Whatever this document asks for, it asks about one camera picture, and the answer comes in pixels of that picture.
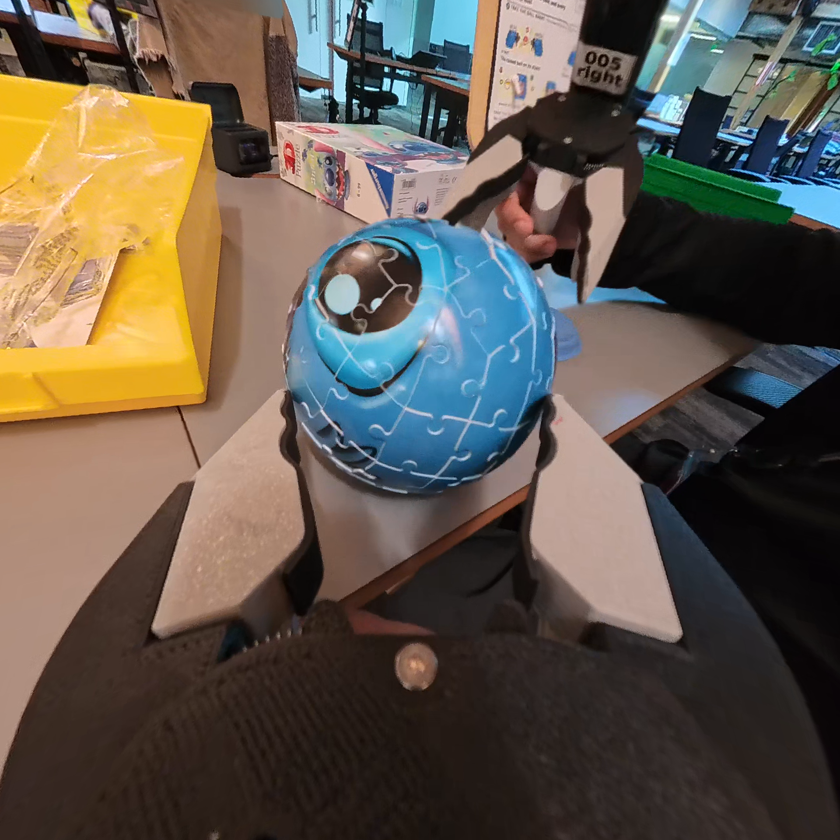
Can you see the wooden edged desk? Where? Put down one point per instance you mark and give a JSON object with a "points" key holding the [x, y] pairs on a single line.
{"points": [[407, 72]]}

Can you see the person's right hand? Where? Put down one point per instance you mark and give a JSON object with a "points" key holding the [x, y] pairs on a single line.
{"points": [[518, 216]]}

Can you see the printed instruction sheet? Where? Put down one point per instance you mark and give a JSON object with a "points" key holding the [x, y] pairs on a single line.
{"points": [[525, 79]]}

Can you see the blue puzzle ball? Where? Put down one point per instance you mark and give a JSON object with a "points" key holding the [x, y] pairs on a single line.
{"points": [[459, 354]]}

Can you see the blue ball stand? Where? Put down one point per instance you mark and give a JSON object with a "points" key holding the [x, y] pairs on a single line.
{"points": [[569, 334]]}

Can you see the black office chair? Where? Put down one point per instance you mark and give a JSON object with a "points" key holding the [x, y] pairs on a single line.
{"points": [[699, 128], [371, 72]]}

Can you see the puzzle box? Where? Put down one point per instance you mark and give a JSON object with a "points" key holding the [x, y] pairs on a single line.
{"points": [[367, 177]]}

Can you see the yellow plastic bin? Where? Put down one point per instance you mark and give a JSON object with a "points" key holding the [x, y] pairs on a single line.
{"points": [[151, 354]]}

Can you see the black metal shelf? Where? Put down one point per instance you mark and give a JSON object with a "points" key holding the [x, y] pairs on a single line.
{"points": [[52, 39]]}

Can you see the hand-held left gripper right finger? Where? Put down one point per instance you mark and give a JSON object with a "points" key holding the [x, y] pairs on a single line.
{"points": [[590, 531]]}

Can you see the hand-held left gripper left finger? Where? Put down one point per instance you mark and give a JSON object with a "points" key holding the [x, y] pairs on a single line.
{"points": [[223, 525]]}

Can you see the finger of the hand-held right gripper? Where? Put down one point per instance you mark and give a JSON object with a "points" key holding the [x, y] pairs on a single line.
{"points": [[489, 184], [604, 223]]}

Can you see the person's right forearm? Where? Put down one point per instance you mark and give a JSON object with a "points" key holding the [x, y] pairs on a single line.
{"points": [[722, 262]]}

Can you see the clear plastic bag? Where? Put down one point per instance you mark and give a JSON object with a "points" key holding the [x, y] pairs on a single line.
{"points": [[79, 177]]}

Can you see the black case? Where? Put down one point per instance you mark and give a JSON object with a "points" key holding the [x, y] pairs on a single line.
{"points": [[229, 131]]}

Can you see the green plastic bin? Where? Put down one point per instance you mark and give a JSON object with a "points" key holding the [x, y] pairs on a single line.
{"points": [[709, 190]]}

